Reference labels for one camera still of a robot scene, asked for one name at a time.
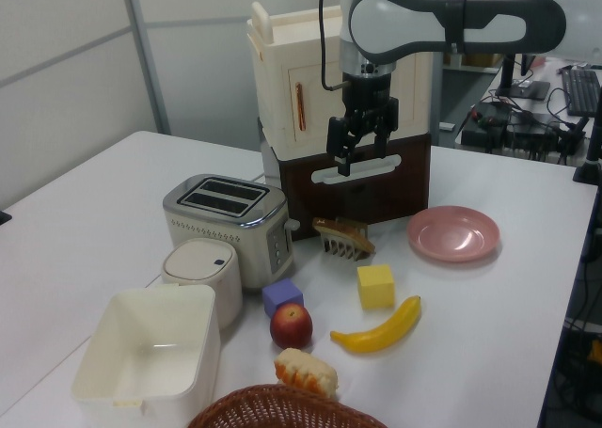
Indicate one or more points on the black monitor stand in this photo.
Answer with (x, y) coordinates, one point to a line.
(510, 77)

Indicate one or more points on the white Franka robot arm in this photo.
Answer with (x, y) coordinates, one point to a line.
(475, 21)

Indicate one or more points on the pink plate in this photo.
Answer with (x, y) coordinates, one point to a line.
(452, 234)

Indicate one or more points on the brown bread slice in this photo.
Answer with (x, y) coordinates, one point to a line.
(345, 234)

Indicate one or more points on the cardboard box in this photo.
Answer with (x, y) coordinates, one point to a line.
(475, 58)

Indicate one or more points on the white square plastic container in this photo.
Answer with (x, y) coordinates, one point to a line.
(150, 343)

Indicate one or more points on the yellow banana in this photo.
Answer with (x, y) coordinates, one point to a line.
(376, 336)

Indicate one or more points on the cream and chrome toaster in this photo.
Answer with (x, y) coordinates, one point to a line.
(226, 230)

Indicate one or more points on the purple foam cube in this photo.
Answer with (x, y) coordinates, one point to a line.
(281, 295)

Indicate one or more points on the cream filled cake piece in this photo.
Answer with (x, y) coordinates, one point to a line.
(305, 371)

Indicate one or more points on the black electronics box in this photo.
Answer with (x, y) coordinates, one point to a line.
(486, 124)

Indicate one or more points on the brown wicker basket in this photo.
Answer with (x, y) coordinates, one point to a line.
(282, 409)

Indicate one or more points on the grey partition post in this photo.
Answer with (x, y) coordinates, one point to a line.
(148, 56)

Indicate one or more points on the red apple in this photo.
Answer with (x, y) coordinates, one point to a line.
(291, 327)

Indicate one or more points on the small white lidded bin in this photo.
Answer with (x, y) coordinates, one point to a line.
(202, 273)

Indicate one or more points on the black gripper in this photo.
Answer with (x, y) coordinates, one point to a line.
(369, 91)

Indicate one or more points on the black keyboard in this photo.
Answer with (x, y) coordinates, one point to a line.
(582, 91)

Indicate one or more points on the yellow foam cube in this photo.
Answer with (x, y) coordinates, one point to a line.
(375, 287)

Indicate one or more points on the grey toast rack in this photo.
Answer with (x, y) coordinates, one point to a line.
(341, 251)

